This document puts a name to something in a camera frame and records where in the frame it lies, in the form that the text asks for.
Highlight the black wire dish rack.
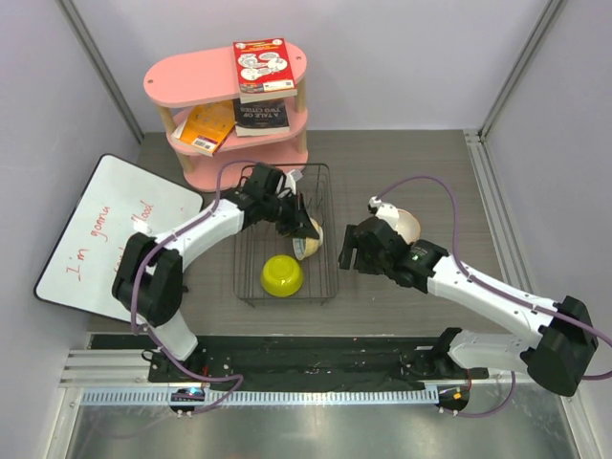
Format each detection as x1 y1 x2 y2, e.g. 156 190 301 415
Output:
233 163 339 307

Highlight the black Tale of Two Cities book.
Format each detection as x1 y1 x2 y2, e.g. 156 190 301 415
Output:
232 98 290 137

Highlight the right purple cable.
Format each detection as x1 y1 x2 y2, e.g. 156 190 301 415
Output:
367 175 612 420

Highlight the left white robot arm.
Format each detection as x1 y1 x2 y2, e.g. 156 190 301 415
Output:
111 161 320 382

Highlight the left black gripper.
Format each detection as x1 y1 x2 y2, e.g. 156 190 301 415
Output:
262 189 319 240

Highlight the white bowl with green stripes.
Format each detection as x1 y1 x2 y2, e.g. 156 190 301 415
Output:
395 209 421 245

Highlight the orange paperback book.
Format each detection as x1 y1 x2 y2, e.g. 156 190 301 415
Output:
172 99 235 157

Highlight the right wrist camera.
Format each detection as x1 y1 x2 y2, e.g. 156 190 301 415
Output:
368 196 400 230

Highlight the yellow-green bowl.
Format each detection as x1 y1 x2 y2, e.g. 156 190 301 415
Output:
260 254 304 297

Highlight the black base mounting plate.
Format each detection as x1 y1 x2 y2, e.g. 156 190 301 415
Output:
91 335 490 393

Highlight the purple cable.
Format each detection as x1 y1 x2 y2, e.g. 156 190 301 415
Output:
129 160 262 415
367 175 612 420

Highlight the red comic book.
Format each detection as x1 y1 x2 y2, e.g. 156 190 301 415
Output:
232 37 297 103

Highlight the white bowl with yellow pattern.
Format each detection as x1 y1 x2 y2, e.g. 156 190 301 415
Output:
292 218 324 261

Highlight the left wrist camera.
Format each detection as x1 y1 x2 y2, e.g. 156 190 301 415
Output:
285 169 303 194

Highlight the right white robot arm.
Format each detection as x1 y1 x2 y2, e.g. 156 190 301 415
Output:
339 216 599 397

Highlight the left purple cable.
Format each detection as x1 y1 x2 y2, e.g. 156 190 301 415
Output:
129 160 262 415

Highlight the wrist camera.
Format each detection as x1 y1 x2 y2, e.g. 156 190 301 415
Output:
285 169 303 194
368 196 400 230

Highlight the pink three-tier shelf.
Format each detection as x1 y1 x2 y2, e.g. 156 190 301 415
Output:
143 43 309 192

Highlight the white slotted cable duct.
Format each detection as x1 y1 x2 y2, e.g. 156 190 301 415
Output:
80 385 439 407

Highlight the white dry-erase board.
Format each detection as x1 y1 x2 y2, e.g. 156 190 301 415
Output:
33 154 204 322

